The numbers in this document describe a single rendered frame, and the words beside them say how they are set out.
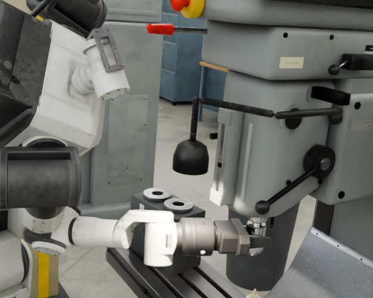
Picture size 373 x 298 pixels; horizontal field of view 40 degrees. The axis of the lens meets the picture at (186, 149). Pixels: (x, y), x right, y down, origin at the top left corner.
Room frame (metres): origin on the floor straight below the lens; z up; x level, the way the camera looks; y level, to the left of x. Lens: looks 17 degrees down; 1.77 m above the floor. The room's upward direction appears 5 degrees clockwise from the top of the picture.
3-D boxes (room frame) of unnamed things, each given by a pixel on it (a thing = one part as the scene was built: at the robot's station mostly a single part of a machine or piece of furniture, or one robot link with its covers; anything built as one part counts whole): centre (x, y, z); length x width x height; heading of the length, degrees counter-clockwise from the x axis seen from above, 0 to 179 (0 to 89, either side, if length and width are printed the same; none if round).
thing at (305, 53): (1.12, -0.22, 1.68); 0.34 x 0.24 x 0.10; 123
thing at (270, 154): (1.10, -0.18, 1.47); 0.21 x 0.19 x 0.32; 33
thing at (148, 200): (1.46, 0.04, 1.07); 0.22 x 0.12 x 0.20; 44
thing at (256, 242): (1.07, -0.19, 1.23); 0.06 x 0.02 x 0.03; 102
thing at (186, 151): (0.96, -0.01, 1.47); 0.07 x 0.07 x 0.06
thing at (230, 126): (1.04, -0.09, 1.45); 0.04 x 0.04 x 0.21; 33
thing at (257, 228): (1.10, -0.18, 1.26); 0.05 x 0.05 x 0.01
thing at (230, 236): (1.08, -0.09, 1.23); 0.13 x 0.12 x 0.10; 12
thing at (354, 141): (1.20, -0.34, 1.47); 0.24 x 0.19 x 0.26; 33
